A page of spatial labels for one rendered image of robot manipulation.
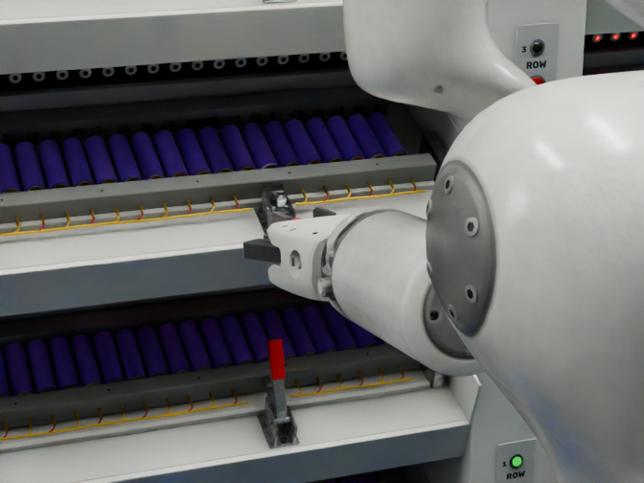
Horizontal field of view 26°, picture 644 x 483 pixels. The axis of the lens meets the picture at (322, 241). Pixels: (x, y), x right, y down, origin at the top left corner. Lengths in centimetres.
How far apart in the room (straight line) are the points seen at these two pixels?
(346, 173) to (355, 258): 33
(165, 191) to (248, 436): 24
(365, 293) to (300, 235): 13
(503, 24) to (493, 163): 72
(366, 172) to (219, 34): 20
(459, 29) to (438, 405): 56
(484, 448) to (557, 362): 85
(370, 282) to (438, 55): 15
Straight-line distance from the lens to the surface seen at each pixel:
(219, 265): 117
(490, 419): 132
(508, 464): 135
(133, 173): 120
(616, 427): 50
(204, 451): 125
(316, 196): 122
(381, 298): 85
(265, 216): 119
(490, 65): 85
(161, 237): 117
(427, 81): 84
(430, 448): 132
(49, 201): 116
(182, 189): 118
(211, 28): 112
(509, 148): 49
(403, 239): 86
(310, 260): 97
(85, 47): 110
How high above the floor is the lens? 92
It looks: 19 degrees down
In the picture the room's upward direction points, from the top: straight up
